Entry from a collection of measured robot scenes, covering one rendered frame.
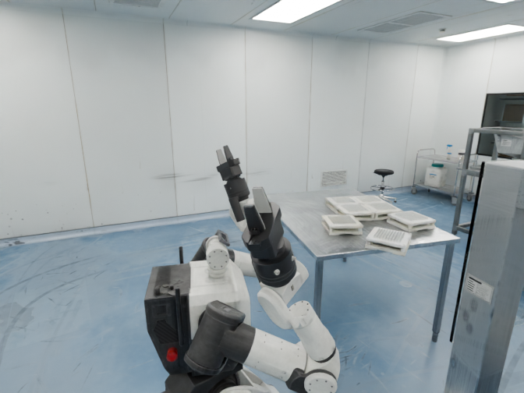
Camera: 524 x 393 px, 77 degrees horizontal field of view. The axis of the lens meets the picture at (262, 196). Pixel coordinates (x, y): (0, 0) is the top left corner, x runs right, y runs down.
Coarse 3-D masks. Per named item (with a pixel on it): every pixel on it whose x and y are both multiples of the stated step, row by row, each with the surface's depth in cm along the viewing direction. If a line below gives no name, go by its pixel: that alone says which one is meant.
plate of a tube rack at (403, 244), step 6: (384, 228) 230; (372, 234) 220; (408, 234) 220; (366, 240) 214; (372, 240) 212; (378, 240) 210; (384, 240) 210; (402, 240) 210; (408, 240) 210; (396, 246) 205; (402, 246) 203
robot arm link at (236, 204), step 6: (240, 192) 126; (246, 192) 127; (228, 198) 129; (234, 198) 124; (240, 198) 126; (246, 198) 128; (234, 204) 124; (240, 204) 127; (234, 210) 124; (240, 210) 125; (240, 216) 124
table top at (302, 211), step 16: (304, 192) 354; (320, 192) 354; (336, 192) 354; (352, 192) 354; (288, 208) 298; (304, 208) 298; (320, 208) 298; (288, 224) 259; (304, 224) 259; (320, 224) 259; (368, 224) 259; (384, 224) 259; (304, 240) 228; (320, 240) 228; (336, 240) 228; (352, 240) 228; (416, 240) 228; (432, 240) 228; (448, 240) 229; (320, 256) 205; (336, 256) 208; (352, 256) 211
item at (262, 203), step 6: (258, 186) 63; (258, 192) 63; (264, 192) 63; (258, 198) 64; (264, 198) 64; (258, 204) 65; (264, 204) 64; (270, 204) 65; (258, 210) 66; (264, 210) 65; (270, 210) 65
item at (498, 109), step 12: (492, 96) 586; (504, 96) 569; (516, 96) 551; (492, 108) 589; (504, 108) 571; (516, 108) 553; (492, 120) 591; (504, 120) 573; (516, 120) 555; (480, 144) 614; (492, 144) 595; (504, 156) 579
